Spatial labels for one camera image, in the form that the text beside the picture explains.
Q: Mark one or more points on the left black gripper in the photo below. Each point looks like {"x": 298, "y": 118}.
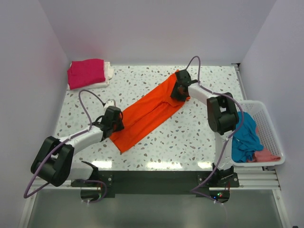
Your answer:
{"x": 120, "y": 126}

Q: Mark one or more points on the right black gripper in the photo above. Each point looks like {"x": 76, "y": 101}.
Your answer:
{"x": 175, "y": 94}

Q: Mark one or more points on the orange t-shirt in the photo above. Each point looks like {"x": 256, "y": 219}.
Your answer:
{"x": 145, "y": 115}

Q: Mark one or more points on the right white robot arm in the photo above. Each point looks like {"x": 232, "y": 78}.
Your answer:
{"x": 222, "y": 116}

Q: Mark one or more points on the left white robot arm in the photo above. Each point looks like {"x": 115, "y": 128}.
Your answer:
{"x": 53, "y": 162}

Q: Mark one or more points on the folded white t-shirt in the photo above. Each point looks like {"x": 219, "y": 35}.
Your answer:
{"x": 108, "y": 73}

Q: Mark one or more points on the folded magenta t-shirt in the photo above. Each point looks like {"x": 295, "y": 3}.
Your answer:
{"x": 85, "y": 73}

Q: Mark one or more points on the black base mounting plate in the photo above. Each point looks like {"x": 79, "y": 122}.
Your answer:
{"x": 93, "y": 190}

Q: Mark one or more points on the white plastic laundry basket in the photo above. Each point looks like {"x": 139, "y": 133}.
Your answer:
{"x": 266, "y": 132}

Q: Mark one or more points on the teal t-shirt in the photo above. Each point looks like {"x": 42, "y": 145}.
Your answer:
{"x": 245, "y": 141}

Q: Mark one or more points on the pink t-shirt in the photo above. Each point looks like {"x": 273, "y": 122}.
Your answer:
{"x": 256, "y": 152}

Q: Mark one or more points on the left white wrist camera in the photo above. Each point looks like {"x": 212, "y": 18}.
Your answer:
{"x": 109, "y": 103}

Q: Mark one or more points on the aluminium frame rail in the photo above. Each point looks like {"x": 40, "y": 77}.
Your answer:
{"x": 240, "y": 179}

